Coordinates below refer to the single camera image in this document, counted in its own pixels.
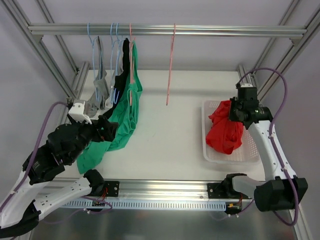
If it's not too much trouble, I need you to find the aluminium front table rail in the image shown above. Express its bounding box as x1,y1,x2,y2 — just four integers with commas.
49,179,261,201

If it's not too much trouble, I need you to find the pink wire hanger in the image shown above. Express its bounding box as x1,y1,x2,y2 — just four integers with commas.
165,23,176,106

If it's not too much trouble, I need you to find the white perforated plastic basket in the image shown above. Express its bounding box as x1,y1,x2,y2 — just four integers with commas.
201,99,260,165

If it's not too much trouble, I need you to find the aluminium frame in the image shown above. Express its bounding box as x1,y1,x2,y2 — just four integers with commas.
237,0,320,106
0,0,91,106

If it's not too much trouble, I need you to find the white slotted cable duct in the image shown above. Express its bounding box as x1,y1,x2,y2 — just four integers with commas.
62,198,227,212

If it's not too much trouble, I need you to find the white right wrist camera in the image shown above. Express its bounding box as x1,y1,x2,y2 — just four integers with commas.
235,81,256,90

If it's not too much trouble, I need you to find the blue wire hanger left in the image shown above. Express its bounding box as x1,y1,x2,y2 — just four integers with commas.
87,22,100,101

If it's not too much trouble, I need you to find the black left arm base bracket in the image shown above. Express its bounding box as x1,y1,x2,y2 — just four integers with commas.
83,169,120,197

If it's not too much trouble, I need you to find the blue wire hanger right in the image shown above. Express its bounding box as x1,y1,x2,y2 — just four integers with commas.
113,23,122,104

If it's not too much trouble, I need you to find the aluminium hanging rail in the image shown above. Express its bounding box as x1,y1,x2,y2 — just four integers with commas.
28,23,307,39

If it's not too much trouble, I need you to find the aluminium frame right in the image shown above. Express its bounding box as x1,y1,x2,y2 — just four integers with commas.
237,0,320,106

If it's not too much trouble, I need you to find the black tank top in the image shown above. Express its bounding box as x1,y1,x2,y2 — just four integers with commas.
103,38,130,119

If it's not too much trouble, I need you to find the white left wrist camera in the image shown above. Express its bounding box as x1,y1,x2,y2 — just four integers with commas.
68,100,92,124

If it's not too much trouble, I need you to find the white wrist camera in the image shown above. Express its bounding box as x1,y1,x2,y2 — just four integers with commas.
235,81,256,90
68,100,92,124

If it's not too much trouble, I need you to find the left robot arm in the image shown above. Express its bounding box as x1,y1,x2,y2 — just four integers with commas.
0,115,119,239

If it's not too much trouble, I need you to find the grey tank top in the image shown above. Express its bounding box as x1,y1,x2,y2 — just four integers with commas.
88,36,114,120

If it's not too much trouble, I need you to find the red tank top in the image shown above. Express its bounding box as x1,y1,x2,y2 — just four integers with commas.
205,100,244,155

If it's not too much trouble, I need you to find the blue wire hanger middle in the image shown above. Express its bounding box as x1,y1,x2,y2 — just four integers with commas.
110,23,120,105

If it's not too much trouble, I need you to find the black right arm base bracket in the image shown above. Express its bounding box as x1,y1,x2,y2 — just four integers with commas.
207,173,247,199

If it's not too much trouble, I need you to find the blue wire hanger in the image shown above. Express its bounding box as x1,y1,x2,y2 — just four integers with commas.
110,23,120,105
113,23,122,104
87,22,100,101

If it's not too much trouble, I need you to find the green shirt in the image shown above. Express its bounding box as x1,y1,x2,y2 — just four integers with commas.
76,46,143,174

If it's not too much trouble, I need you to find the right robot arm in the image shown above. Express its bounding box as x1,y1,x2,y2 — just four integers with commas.
223,83,308,212

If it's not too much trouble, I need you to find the aluminium frame left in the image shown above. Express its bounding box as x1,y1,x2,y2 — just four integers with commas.
0,0,91,106

